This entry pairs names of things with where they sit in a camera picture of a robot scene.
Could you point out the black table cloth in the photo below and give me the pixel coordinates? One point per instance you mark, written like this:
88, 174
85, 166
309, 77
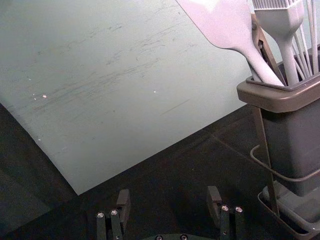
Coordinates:
175, 170

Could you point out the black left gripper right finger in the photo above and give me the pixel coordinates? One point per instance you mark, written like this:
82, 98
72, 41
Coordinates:
230, 225

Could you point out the plain pale wall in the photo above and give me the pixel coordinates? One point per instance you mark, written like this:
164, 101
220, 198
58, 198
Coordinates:
100, 75

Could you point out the pale grey basting brush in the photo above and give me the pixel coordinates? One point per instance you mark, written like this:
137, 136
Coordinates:
275, 20

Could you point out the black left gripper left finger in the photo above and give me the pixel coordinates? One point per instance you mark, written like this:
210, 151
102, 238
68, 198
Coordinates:
113, 225

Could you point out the black rack with steel bars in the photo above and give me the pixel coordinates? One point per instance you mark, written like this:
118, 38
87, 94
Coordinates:
287, 207

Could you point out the pale grey spatula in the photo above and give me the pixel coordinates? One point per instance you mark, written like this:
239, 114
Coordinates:
225, 22

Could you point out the pale grey whisk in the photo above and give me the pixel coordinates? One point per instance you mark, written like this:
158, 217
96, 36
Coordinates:
314, 50

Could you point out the dark grey utensil holder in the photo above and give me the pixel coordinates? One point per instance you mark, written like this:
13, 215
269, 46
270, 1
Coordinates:
292, 150

